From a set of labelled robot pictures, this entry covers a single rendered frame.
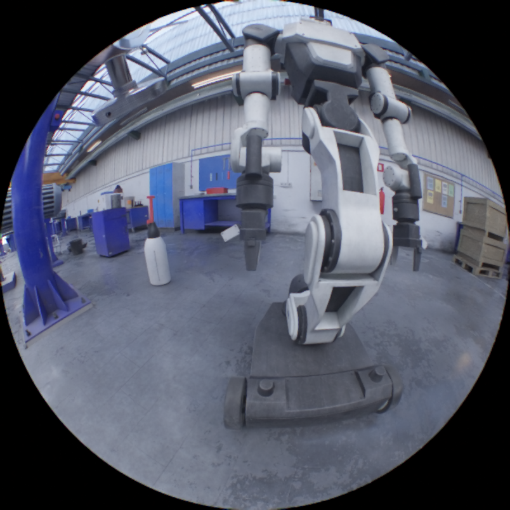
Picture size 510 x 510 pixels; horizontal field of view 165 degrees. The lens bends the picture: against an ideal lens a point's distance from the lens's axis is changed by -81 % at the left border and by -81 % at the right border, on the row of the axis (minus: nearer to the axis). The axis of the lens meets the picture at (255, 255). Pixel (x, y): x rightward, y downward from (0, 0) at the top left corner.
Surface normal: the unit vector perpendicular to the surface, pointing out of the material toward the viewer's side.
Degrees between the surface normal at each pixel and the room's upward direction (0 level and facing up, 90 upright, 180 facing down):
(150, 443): 0
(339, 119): 90
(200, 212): 90
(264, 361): 0
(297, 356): 0
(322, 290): 100
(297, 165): 90
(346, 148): 80
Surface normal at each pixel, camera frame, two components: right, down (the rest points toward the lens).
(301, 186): -0.29, 0.29
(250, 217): -0.07, 0.10
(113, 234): 0.96, 0.09
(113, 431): 0.00, -0.96
